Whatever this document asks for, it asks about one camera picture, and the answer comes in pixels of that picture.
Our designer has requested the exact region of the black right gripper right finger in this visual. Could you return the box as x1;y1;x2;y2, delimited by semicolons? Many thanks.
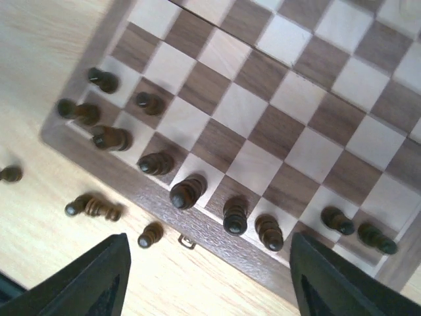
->
289;232;420;315

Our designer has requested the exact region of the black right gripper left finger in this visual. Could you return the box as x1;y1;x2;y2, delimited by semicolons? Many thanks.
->
1;233;131;315

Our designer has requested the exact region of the metal board clasp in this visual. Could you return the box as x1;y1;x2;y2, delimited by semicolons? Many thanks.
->
178;234;196;250

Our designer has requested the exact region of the dark chess piece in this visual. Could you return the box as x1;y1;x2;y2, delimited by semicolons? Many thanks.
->
64;194;122;222
137;152;174;176
223;196;247;236
255;214;284;252
91;125;132;151
320;206;355;236
357;223;398;255
137;222;164;249
170;174;207;210
1;165;23;183
87;67;119;94
136;92;164;116
57;99;101;126

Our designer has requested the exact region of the wooden chess board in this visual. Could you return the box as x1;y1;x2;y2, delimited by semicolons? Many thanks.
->
41;1;420;296

